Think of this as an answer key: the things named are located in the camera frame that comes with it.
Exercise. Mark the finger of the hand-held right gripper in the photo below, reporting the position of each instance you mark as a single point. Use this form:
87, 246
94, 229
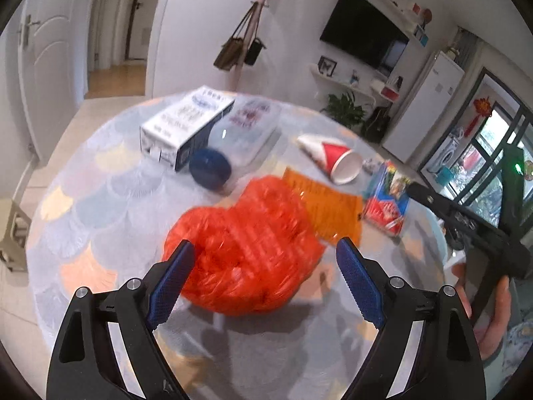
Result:
433, 204

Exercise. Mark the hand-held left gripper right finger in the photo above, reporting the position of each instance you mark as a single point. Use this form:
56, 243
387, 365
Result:
358, 279

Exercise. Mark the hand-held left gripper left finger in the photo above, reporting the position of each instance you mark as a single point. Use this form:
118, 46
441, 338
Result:
173, 279

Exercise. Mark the red plastic bag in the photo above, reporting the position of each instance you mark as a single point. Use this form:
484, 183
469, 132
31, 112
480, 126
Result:
245, 246

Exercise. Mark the person's right hand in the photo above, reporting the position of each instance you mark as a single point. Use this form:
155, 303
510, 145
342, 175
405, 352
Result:
495, 321

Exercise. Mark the teal bucket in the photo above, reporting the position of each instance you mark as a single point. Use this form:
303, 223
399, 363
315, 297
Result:
445, 176

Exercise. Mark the colourful snack packet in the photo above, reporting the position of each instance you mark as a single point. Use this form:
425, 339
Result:
387, 204

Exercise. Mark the white washing machine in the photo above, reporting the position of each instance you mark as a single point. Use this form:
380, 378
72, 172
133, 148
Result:
445, 154

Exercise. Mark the small crumpled paper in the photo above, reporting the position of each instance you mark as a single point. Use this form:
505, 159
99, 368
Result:
369, 166

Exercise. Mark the orange plastic wrapper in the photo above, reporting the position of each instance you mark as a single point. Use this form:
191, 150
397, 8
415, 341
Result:
329, 206

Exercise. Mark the black bag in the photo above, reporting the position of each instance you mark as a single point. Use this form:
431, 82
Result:
377, 125

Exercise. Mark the white refrigerator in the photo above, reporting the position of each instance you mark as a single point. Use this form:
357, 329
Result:
424, 104

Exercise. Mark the red knot ornament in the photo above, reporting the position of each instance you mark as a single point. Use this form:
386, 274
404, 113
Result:
482, 108

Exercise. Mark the red and white paper cup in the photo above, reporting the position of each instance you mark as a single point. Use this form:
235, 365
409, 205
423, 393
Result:
333, 156

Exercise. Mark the green potted plant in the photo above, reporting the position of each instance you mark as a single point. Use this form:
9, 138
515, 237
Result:
343, 110

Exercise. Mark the white carton box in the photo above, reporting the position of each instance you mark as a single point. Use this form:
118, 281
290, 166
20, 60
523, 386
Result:
187, 127

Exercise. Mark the clear plastic bottle blue cap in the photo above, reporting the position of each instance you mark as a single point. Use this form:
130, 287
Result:
245, 129

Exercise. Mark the brown handbag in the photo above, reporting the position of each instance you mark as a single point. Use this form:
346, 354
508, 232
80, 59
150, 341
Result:
229, 54

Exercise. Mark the black handbag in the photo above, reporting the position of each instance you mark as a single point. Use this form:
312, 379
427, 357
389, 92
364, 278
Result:
254, 52

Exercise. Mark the white door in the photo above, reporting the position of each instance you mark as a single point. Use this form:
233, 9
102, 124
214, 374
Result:
50, 71

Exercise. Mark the white wall shelf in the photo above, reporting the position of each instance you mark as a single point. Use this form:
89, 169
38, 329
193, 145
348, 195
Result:
354, 85

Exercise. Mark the black picture frame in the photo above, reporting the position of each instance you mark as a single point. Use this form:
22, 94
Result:
327, 66

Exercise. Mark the black wall television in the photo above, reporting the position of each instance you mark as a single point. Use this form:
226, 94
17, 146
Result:
358, 29

